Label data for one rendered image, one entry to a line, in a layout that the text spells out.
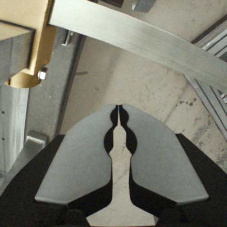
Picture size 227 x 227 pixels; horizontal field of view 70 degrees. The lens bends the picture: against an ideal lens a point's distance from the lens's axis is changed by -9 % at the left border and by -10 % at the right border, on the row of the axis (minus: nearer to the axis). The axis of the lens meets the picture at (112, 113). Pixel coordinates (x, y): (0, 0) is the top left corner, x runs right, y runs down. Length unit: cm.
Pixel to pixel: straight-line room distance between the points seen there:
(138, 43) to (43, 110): 28
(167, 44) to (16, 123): 48
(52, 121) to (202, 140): 126
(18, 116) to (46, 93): 19
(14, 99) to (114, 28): 40
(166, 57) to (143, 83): 93
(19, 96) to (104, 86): 69
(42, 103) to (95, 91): 76
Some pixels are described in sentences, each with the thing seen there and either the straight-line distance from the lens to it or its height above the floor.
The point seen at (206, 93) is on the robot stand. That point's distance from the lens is 98.
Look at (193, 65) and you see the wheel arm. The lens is 19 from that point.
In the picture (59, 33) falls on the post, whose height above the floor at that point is 77.
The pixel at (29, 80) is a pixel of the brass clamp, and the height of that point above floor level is 85.
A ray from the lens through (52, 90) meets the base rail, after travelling 37.
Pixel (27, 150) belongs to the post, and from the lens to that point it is 40.
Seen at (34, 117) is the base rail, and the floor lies 70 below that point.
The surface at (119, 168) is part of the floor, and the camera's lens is 153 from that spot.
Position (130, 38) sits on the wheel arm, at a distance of 17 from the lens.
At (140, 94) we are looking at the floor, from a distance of 113.
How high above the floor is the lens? 102
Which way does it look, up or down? 59 degrees down
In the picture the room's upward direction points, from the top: 179 degrees counter-clockwise
